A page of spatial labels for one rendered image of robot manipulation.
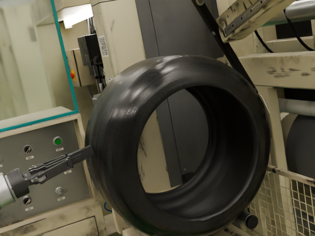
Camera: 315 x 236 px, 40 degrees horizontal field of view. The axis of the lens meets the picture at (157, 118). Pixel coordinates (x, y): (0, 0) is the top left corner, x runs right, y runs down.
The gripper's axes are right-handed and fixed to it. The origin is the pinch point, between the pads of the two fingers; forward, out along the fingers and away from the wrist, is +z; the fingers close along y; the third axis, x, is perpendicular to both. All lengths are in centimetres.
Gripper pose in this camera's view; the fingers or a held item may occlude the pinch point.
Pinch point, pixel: (81, 155)
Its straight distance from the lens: 124.8
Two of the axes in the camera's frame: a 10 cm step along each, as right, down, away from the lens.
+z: 8.7, -3.8, 3.3
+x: 3.1, 9.2, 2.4
